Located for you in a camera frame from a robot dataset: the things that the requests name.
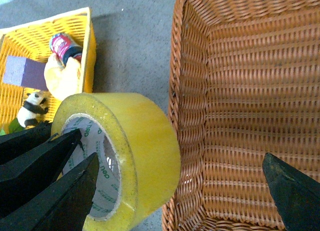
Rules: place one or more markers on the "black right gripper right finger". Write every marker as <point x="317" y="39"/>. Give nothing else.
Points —
<point x="295" y="194"/>

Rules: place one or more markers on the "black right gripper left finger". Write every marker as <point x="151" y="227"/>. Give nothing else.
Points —
<point x="34" y="193"/>

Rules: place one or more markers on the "yellow packing tape roll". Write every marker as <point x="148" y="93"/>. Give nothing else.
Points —
<point x="138" y="155"/>

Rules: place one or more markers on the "brown wicker basket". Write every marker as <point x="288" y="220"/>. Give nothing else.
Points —
<point x="244" y="81"/>

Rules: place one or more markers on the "yellow woven basket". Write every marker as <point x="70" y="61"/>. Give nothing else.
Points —
<point x="31" y="40"/>

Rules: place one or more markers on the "small panda figurine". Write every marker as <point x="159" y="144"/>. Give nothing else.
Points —
<point x="32" y="108"/>

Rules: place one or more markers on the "toy bread croissant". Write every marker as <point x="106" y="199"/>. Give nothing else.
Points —
<point x="62" y="80"/>

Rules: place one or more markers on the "purple foam cube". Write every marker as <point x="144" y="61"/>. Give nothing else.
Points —
<point x="24" y="72"/>

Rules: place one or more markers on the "small red soda can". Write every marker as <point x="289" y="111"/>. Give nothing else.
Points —
<point x="65" y="47"/>

